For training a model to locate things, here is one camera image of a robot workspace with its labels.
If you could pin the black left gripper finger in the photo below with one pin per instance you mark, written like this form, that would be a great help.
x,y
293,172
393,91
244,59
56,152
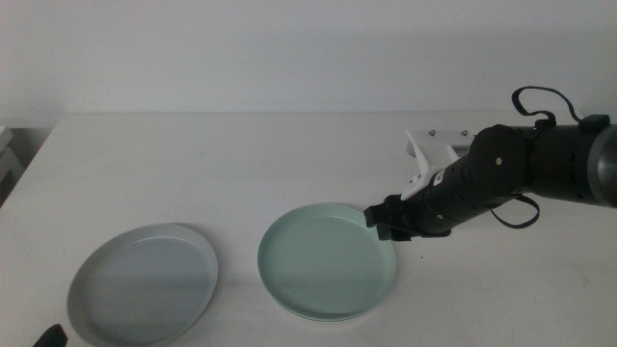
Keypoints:
x,y
52,337

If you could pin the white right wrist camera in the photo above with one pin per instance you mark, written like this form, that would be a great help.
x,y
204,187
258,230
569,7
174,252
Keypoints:
x,y
434,144

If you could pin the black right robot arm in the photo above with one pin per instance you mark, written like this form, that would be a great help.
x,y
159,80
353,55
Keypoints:
x,y
554,164

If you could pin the green shallow bowl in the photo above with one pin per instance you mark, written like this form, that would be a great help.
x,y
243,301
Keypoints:
x,y
328,260

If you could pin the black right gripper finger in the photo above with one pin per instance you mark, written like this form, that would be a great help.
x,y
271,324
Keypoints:
x,y
395,232
383,211

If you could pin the grey shallow bowl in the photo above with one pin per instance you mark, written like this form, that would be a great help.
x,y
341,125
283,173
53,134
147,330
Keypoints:
x,y
144,284

